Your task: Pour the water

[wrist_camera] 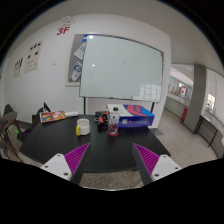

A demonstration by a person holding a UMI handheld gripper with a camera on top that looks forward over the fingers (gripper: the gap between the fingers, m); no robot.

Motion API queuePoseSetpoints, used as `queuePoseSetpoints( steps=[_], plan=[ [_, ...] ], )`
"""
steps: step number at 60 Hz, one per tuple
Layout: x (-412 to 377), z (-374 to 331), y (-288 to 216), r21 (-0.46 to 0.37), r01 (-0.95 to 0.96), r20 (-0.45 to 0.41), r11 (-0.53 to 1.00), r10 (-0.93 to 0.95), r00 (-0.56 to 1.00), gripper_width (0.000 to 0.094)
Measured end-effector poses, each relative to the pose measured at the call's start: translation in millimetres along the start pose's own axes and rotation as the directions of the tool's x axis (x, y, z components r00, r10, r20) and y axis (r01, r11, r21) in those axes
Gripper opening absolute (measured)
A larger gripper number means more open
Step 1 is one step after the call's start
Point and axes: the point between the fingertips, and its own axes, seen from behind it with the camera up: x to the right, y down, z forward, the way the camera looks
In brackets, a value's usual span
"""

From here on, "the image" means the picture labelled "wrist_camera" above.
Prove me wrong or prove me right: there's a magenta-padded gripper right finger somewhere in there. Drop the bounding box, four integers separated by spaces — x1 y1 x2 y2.
131 143 183 186

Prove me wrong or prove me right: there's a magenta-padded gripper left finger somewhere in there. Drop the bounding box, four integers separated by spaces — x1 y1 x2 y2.
40 142 91 186

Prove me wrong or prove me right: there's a clear black-capped drink bottle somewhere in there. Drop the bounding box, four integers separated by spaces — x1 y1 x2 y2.
107 106 121 135

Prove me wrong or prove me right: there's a black chair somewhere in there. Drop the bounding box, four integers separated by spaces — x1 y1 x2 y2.
17 102 52 142

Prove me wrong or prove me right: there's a colourful printed book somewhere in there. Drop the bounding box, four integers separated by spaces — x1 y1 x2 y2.
39 110 67 124

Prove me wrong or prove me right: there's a small white box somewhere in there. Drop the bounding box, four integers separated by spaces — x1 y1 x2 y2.
64 110 80 118

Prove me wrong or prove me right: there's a blue and white cardboard box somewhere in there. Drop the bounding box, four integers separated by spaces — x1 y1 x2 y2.
106 103 156 129

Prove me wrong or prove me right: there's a flat round red coaster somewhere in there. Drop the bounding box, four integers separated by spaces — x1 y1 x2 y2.
106 129 120 137

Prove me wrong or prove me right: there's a black and red device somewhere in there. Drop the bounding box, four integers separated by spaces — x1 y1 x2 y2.
94 110 111 127

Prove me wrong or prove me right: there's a brown wooden chair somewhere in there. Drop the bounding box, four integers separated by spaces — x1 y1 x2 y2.
0 110 22 158

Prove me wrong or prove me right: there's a red and white flag sign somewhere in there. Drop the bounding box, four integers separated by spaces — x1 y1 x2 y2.
179 85 188 97

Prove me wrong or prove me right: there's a colourful printed paper sheet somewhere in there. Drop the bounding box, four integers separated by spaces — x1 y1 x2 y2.
70 61 84 82

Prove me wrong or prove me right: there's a whiteboard on stand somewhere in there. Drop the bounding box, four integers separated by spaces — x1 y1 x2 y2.
79 34 165 116

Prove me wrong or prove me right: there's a grey pin board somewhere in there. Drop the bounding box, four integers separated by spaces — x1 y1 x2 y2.
64 33 88 88

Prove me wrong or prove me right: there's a white paper sheet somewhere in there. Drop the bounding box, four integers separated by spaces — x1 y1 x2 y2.
73 43 87 61

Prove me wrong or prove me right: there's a red floor number sign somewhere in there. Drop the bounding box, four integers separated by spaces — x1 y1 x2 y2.
55 26 71 37

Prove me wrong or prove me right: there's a white mug with yellow handle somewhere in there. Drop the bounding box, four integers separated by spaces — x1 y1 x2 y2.
75 117 91 137

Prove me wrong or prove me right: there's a small white wall poster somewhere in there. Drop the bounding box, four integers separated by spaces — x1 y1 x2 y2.
13 57 24 79

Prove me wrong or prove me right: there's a large white wall poster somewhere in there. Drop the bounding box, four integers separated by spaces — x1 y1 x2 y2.
23 39 45 74

